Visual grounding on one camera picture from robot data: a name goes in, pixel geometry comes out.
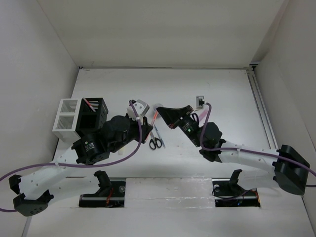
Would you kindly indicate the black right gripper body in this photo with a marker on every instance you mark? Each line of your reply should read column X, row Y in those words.
column 181, row 114

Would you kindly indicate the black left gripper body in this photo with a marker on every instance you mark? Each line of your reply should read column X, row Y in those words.
column 133, row 133

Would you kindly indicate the orange highlighter pen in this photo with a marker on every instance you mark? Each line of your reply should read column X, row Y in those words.
column 154, row 118

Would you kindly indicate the red highlighter pen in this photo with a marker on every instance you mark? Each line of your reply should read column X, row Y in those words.
column 88, row 103

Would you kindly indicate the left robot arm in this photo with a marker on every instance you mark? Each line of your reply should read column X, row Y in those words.
column 36, row 191

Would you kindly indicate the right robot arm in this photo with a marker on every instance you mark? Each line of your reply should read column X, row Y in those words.
column 283, row 167

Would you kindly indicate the jar of paper clips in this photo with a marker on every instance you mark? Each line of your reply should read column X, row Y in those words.
column 157, row 105

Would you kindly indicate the yellow highlighter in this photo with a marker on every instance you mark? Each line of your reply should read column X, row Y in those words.
column 121, row 152

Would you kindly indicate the blue ballpoint pen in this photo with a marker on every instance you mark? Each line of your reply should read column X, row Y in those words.
column 159, row 136

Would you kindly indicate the pink purple highlighter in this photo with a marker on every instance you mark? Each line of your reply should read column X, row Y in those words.
column 202, row 115

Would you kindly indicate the black slotted container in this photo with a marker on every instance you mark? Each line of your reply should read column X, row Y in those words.
column 89, row 121

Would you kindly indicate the white slotted container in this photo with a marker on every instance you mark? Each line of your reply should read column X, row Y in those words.
column 66, row 120

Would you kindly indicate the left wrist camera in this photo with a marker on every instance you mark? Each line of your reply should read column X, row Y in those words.
column 140, row 107

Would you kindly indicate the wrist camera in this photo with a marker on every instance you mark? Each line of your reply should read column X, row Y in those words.
column 199, row 102
column 140, row 107

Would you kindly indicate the black handled scissors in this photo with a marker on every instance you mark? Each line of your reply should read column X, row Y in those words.
column 154, row 143

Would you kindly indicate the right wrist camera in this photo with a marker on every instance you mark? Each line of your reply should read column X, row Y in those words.
column 199, row 102

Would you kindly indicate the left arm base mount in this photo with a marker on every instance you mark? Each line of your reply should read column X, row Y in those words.
column 110, row 193

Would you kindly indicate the aluminium rail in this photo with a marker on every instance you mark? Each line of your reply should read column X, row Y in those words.
column 265, row 121

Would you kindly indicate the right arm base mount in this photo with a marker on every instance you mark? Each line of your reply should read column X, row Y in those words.
column 227, row 193

